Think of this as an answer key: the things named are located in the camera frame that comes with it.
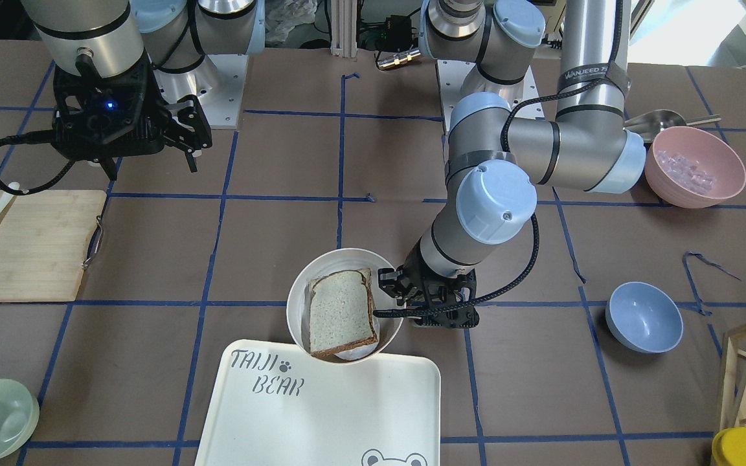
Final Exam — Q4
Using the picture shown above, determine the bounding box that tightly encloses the metal ice scoop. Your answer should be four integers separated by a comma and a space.
624, 109, 722, 146

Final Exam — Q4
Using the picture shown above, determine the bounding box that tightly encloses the pink bowl with ice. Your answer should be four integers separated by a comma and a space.
644, 126, 746, 208

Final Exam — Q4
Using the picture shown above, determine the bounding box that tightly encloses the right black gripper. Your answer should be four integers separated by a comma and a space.
51, 55, 213, 182

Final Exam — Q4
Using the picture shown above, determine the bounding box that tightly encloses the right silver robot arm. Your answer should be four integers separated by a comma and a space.
23, 1, 266, 181

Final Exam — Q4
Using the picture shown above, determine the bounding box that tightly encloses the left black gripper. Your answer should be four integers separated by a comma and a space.
378, 250, 479, 329

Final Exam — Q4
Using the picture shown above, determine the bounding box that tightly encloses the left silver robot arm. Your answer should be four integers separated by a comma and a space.
374, 1, 646, 329

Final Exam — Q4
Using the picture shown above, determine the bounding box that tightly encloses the cream bear serving tray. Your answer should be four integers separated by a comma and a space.
195, 340, 441, 465

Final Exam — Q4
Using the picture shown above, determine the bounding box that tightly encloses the white round plate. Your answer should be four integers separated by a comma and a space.
286, 248, 404, 364

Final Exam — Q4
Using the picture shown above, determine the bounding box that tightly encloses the yellow mug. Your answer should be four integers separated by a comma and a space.
710, 427, 746, 465

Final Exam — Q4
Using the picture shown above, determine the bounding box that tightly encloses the wooden cutting board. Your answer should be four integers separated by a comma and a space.
0, 190, 106, 303

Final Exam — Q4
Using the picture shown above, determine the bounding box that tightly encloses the aluminium frame post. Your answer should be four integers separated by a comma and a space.
329, 0, 359, 61

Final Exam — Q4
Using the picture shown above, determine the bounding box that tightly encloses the blue bowl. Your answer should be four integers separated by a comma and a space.
605, 282, 684, 354

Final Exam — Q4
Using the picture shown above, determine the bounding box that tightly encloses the bread slice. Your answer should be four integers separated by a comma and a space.
307, 268, 379, 362

